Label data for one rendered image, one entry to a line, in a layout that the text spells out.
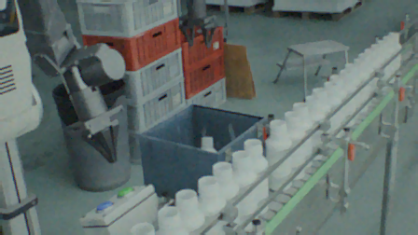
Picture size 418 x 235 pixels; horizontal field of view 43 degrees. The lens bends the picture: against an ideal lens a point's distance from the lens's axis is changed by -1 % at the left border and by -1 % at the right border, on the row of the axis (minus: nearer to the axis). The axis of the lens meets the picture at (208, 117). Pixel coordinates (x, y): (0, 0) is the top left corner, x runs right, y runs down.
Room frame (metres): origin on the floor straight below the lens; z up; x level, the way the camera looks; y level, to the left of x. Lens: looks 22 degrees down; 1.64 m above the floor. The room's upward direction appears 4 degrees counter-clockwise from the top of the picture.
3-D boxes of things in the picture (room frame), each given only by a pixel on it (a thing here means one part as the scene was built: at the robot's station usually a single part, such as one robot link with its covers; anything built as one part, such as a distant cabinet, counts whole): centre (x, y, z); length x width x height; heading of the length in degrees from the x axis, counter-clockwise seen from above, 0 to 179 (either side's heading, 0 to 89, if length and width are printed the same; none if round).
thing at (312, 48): (4.54, -0.95, 0.21); 0.61 x 0.47 x 0.41; 18
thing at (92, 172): (3.06, 0.71, 0.32); 0.45 x 0.45 x 0.64
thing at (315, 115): (1.24, -0.26, 1.08); 0.06 x 0.06 x 0.17
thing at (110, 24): (3.57, 0.48, 1.00); 0.61 x 0.41 x 0.22; 152
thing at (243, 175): (0.95, -0.06, 1.08); 0.06 x 0.06 x 0.17
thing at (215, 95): (4.20, 0.16, 0.11); 0.61 x 0.41 x 0.22; 148
